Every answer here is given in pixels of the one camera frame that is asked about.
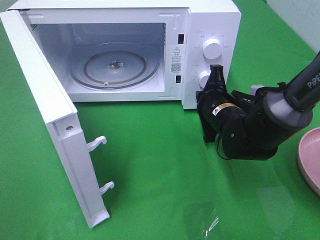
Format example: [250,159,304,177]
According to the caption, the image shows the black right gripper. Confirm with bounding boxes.
[196,64,246,143]

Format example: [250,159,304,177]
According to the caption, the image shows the pink plate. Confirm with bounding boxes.
[297,127,320,196]

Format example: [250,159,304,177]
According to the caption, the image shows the white microwave door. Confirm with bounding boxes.
[0,10,115,228]

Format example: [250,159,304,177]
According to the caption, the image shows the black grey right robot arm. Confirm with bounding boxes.
[196,56,320,161]

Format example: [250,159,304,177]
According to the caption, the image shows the lower white microwave knob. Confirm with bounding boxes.
[198,70,211,89]

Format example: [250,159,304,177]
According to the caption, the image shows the white microwave knob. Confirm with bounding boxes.
[202,37,223,60]
[198,70,211,89]

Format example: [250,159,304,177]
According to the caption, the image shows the upper white microwave knob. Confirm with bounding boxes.
[202,37,223,60]

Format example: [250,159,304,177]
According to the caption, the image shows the white warning label sticker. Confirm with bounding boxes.
[169,44,186,75]

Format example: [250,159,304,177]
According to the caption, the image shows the green table mat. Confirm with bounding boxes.
[0,0,320,240]

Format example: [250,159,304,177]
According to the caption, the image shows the glass microwave turntable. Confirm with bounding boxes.
[69,42,164,90]

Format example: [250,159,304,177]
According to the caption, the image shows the white microwave oven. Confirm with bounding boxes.
[5,0,241,109]

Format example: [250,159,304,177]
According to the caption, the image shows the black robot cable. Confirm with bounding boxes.
[214,133,232,161]

